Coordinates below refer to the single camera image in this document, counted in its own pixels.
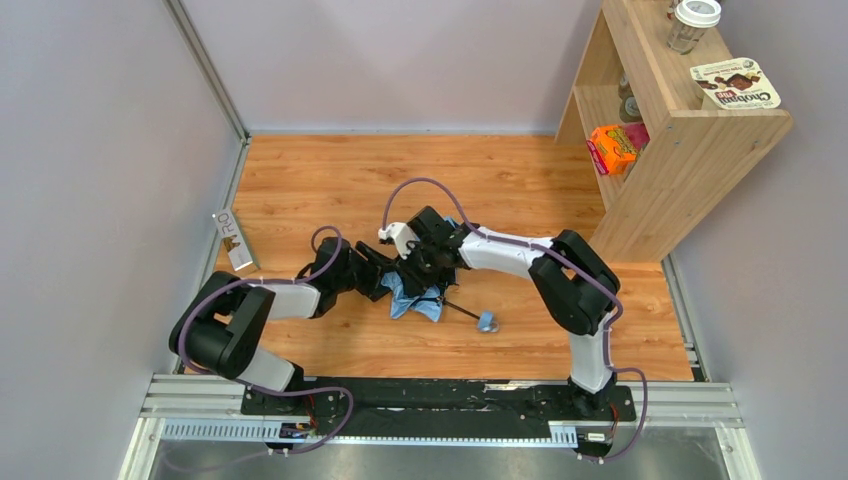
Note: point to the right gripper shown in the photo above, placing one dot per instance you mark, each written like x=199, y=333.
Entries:
x=429, y=262

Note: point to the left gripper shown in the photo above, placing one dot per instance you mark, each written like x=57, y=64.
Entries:
x=382, y=276

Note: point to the light blue folding umbrella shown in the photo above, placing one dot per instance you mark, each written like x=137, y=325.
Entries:
x=414, y=305

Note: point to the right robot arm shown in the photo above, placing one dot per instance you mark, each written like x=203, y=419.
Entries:
x=576, y=286

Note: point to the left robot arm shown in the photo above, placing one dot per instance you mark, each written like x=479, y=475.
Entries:
x=220, y=331

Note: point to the small RO labelled box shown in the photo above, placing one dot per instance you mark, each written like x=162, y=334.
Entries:
x=234, y=242

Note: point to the orange snack box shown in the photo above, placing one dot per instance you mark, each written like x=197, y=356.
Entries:
x=611, y=150

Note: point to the pink snack box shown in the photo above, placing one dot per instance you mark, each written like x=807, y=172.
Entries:
x=637, y=134

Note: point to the wooden shelf unit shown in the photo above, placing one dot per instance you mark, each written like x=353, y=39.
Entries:
x=694, y=156

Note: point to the small bottle on shelf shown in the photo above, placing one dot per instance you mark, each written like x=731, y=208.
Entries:
x=629, y=111

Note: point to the Chobani yogurt cup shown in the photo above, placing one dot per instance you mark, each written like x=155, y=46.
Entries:
x=735, y=84

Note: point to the glass jar white lid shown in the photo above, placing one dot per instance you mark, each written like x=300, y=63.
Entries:
x=691, y=19

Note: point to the aluminium frame post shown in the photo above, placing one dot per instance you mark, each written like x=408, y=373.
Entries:
x=202, y=58

